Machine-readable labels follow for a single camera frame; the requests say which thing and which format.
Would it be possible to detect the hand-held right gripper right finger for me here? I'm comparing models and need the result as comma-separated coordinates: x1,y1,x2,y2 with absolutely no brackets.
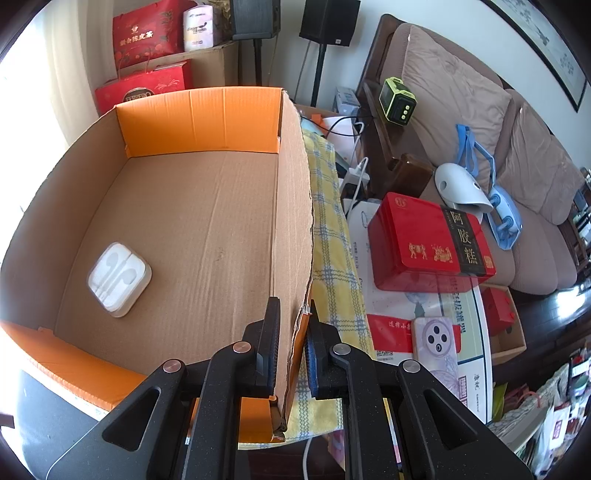
302,300,532,480

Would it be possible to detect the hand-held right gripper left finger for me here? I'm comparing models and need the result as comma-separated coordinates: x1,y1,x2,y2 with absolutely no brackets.
48,296,281,480

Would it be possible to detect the orange-flapped cardboard box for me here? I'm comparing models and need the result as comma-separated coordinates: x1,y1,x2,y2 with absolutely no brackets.
0,87,317,445

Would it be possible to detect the red paper envelope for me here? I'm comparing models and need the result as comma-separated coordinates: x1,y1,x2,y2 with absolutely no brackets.
367,314,416,363

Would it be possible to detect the yellow checkered cloth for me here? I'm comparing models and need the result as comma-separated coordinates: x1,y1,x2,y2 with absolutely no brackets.
286,127,376,441

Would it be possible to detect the red tin box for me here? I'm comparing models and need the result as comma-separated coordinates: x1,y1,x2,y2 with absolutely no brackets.
367,192,497,292

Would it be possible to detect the white flat carton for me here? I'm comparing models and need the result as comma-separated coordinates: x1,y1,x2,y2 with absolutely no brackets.
346,198,492,423

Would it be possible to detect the white earphone case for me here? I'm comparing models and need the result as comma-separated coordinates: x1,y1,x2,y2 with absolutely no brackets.
87,241,152,318

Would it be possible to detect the white power strip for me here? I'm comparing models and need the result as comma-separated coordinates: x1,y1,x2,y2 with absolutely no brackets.
339,157,372,195

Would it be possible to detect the small red box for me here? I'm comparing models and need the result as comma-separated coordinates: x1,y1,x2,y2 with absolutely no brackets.
480,286,517,337

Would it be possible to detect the small open cardboard tray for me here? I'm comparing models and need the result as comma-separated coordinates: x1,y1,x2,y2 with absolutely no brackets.
480,284,527,365

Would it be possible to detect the white curved plastic shell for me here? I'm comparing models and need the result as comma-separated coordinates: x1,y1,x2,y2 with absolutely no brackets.
435,162,494,214

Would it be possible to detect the white blue bag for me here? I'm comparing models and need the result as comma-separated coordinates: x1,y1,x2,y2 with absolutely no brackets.
456,124,523,251

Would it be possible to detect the pile of paper bags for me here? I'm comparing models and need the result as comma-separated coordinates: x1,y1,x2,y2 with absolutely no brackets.
489,342,591,480

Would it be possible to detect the brown wooden-framed sofa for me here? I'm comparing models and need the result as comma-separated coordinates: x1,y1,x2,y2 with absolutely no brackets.
355,14,591,296

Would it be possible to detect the blue-grey appliance box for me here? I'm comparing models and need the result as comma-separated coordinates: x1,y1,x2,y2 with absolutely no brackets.
336,87,361,116

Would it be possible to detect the black speaker stand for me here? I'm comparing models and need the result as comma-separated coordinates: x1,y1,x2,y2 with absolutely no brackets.
252,39,264,88
310,44,326,107

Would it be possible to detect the green cube device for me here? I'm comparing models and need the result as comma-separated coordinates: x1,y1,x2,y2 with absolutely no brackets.
379,77,417,126

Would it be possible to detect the plain brown cardboard box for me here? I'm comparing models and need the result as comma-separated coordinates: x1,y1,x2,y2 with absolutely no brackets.
117,41,238,88

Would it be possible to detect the red chocolate gift bag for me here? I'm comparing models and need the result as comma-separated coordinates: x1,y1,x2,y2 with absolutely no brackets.
95,60,192,116

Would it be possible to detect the large beige sofa cushion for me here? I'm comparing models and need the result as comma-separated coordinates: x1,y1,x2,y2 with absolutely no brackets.
401,24,513,190

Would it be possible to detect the small beige sofa cushion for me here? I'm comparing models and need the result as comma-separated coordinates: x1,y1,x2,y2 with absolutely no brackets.
496,90,585,224

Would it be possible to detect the white tissue pack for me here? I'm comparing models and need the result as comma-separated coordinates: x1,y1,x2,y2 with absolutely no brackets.
182,4,214,51

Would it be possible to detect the black speaker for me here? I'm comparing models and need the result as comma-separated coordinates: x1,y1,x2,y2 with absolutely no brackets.
231,0,281,41
299,0,361,47

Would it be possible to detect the red tea gift bag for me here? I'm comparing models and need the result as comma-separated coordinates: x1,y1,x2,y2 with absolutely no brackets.
112,0,191,68

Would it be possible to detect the framed ink painting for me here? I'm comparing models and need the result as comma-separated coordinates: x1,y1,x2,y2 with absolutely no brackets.
480,0,588,112

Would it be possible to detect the black cable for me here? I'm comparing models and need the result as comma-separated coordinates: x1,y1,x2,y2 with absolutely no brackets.
323,108,375,139

